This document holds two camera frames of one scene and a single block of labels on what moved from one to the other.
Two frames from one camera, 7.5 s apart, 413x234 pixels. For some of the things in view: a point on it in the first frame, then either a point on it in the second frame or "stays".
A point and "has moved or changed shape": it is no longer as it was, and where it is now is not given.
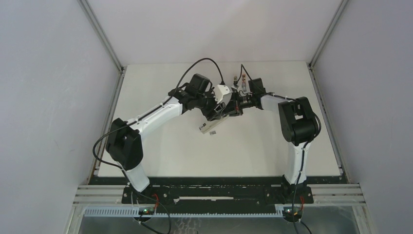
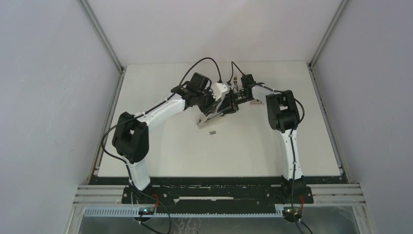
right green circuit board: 287,213 stays
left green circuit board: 146,210 stays
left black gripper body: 207,104 stays
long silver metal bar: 209,125 has moved or changed shape
